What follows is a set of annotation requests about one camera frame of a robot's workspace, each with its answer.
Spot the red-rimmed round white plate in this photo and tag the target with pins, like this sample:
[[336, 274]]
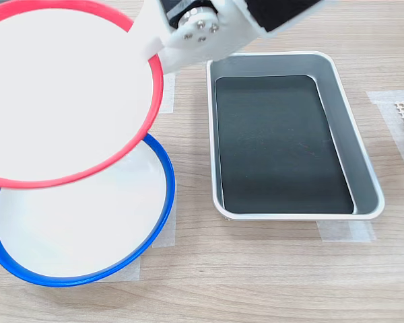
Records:
[[64, 94]]

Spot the blue-rimmed round white plate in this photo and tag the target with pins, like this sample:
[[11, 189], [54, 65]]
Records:
[[81, 228]]

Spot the translucent tape strip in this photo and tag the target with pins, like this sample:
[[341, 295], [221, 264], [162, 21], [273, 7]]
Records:
[[166, 228], [168, 97], [128, 269], [343, 230]]

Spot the black tray mat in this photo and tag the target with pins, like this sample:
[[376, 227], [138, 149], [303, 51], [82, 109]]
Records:
[[276, 144]]

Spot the steel rectangular tray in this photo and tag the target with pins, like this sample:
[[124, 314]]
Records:
[[363, 161]]

